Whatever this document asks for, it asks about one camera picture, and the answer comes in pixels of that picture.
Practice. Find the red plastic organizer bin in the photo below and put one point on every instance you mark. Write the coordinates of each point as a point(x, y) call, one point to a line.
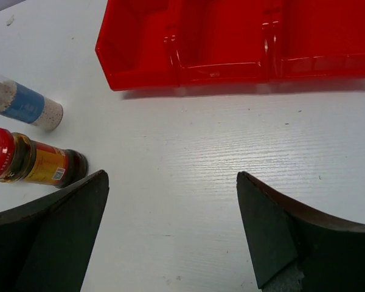
point(150, 44)

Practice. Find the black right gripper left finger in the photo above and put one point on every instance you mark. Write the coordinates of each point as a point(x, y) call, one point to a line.
point(46, 244)

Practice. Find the blue label spice shaker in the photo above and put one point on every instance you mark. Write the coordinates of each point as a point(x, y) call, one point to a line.
point(26, 105)

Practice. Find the red lid sauce jar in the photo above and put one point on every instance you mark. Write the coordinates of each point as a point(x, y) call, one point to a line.
point(22, 159)

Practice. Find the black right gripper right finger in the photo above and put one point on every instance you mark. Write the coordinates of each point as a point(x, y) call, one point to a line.
point(295, 247)

